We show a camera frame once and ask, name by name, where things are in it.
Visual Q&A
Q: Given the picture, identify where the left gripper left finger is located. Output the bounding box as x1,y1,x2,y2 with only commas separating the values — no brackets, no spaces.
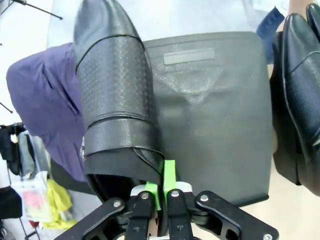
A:
52,181,162,240

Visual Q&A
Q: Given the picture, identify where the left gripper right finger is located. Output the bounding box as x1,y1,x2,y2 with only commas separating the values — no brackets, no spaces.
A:
162,159,280,240

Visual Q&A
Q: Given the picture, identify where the large black leather shoe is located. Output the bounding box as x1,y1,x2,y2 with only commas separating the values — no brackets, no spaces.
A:
72,0,168,205

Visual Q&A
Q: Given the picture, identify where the small black leather shoe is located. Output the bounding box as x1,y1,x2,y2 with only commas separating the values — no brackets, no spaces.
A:
306,1,320,55
271,12,320,197

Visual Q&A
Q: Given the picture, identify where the black shoe stand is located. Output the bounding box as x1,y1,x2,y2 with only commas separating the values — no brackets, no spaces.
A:
142,31,274,208

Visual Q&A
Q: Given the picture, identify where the yellow cloth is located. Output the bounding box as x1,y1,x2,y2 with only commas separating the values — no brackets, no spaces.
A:
41,178,79,230

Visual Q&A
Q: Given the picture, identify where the white plastic bag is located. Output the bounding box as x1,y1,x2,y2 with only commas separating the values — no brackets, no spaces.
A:
11,171,50,222

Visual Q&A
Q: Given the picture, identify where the grey garment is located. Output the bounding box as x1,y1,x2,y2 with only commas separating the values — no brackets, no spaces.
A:
17,131,37,177

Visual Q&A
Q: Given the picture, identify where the black bag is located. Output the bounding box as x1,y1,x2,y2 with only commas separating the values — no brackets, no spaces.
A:
0,186,23,220

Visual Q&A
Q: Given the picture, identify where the black garment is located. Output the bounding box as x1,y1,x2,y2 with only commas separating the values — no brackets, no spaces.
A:
0,123,28,176

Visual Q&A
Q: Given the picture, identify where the purple cloth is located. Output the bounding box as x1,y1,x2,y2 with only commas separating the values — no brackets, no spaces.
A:
6,42,88,183

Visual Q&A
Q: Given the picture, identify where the person in white jacket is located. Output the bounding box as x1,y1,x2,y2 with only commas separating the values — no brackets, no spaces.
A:
256,6,286,62

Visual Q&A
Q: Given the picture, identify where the black tripod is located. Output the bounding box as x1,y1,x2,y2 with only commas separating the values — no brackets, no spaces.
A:
7,0,64,20

